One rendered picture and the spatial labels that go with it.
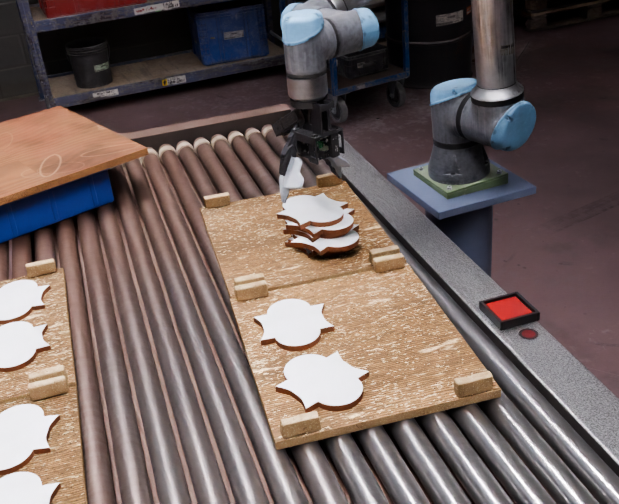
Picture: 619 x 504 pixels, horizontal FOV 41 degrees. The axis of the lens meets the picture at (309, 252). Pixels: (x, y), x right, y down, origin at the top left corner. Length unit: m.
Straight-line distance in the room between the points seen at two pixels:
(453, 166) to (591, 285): 1.44
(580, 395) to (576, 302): 1.93
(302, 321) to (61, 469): 0.46
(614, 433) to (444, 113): 0.96
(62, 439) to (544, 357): 0.76
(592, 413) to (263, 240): 0.77
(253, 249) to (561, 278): 1.91
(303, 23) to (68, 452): 0.81
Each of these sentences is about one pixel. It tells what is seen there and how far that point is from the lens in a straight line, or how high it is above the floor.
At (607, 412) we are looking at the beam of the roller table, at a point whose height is 0.91.
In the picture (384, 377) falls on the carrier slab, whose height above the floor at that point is 0.94.
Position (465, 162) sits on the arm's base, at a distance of 2.00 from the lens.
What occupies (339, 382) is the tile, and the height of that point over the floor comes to 0.95.
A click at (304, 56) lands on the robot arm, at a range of 1.50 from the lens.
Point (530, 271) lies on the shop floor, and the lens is 3.41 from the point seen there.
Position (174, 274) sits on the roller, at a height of 0.92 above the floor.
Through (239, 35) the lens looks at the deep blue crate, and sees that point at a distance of 6.00.
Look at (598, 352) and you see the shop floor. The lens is 2.99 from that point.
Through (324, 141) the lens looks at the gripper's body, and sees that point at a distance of 1.55.
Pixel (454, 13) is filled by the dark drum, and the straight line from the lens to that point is 5.47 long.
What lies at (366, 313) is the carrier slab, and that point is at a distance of 1.45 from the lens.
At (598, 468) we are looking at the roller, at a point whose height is 0.92.
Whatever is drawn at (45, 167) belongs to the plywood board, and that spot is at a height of 1.04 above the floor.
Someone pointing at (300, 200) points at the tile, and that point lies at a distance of 1.70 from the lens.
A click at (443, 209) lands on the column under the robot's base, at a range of 1.94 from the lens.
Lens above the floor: 1.73
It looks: 29 degrees down
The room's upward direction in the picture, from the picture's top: 6 degrees counter-clockwise
